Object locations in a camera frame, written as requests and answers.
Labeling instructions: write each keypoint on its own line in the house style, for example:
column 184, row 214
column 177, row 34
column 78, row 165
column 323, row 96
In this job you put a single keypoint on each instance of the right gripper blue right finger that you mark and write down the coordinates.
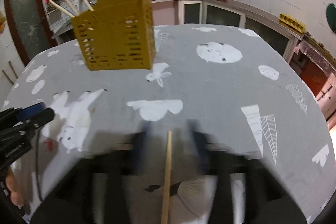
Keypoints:
column 246, row 190

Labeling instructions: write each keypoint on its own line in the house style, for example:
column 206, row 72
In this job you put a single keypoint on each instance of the yellow perforated utensil holder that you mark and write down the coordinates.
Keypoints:
column 116, row 34

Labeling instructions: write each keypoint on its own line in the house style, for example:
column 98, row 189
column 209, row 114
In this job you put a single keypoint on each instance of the grey polar bear tablecloth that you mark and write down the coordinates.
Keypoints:
column 239, row 89

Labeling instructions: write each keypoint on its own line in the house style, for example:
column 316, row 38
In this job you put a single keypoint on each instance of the dark wooden glass door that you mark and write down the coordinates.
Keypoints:
column 29, row 28

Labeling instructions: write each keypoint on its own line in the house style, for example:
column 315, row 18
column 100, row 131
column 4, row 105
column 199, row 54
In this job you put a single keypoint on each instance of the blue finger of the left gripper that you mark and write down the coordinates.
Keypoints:
column 32, row 124
column 21, row 114

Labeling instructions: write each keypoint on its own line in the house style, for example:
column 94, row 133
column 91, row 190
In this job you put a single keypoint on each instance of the yellow egg tray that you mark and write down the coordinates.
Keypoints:
column 292, row 24

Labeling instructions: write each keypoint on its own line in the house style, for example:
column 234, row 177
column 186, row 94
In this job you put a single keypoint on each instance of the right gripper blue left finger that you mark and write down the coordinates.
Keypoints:
column 96, row 185

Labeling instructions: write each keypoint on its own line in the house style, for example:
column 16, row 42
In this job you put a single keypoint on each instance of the plastic covered side table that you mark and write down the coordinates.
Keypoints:
column 315, row 65

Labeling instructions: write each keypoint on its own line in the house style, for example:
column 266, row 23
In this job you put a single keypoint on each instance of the kitchen counter with cabinets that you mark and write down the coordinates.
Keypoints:
column 230, row 13

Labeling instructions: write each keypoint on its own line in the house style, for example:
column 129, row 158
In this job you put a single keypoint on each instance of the green round wall board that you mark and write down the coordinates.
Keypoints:
column 331, row 16

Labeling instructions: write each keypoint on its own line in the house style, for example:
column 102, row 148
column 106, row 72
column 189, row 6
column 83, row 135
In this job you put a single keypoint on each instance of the person's left hand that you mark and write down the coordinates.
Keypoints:
column 12, row 185

